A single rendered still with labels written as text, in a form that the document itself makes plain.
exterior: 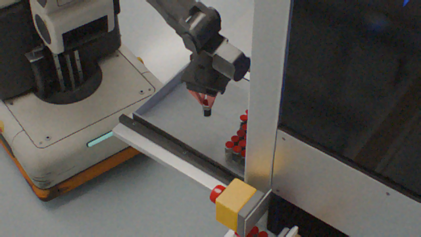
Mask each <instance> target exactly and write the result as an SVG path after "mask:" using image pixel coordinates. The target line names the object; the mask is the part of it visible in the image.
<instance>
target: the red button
mask: <svg viewBox="0 0 421 237"><path fill-rule="evenodd" d="M225 189H226V188H225V187H224V186H222V185H217V186H216V187H215V188H214V189H213V190H212V192H211V194H210V196H209V199H210V200H211V201H212V202H213V203H215V204H216V199H217V197H218V196H219V195H220V194H221V193H222V192H223V191H224V190H225Z"/></svg>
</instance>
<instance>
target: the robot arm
mask: <svg viewBox="0 0 421 237"><path fill-rule="evenodd" d="M145 1H146V2H148V4H150V5H151V6H152V7H153V8H154V9H156V11H157V12H158V13H159V14H160V15H161V16H162V17H163V18H164V20H165V21H166V23H167V24H168V25H169V26H170V27H171V28H173V29H174V30H175V33H176V34H177V35H178V36H179V37H180V38H182V40H183V42H184V45H185V48H186V49H188V50H190V51H191V52H193V60H192V61H191V62H190V63H189V65H188V67H187V68H186V70H185V72H184V73H183V75H182V77H180V81H181V82H182V83H184V82H186V88H187V89H188V92H189V93H190V94H191V95H192V96H193V97H194V98H195V99H196V100H197V101H198V102H199V104H200V105H201V106H202V105H203V100H204V99H205V95H206V96H207V102H208V105H209V108H212V106H213V105H214V101H215V99H216V96H217V95H218V93H219V92H220V93H221V95H223V94H224V92H225V91H226V86H227V84H228V82H229V81H230V80H231V79H232V80H233V81H235V82H238V81H240V80H242V79H243V78H244V76H245V75H246V74H247V72H248V70H249V68H250V65H251V59H250V58H249V57H248V56H246V55H245V54H244V52H243V51H242V50H240V49H238V48H236V47H234V46H233V45H231V44H230V43H228V42H229V41H228V38H225V37H224V36H222V35H220V33H219V31H220V30H221V29H222V27H221V22H222V20H221V17H220V13H219V12H218V11H217V10H216V9H215V8H214V7H212V6H206V5H205V4H204V3H202V2H201V1H200V0H198V2H196V0H145ZM190 16H191V18H190ZM199 93H200V94H201V96H200V95H199Z"/></svg>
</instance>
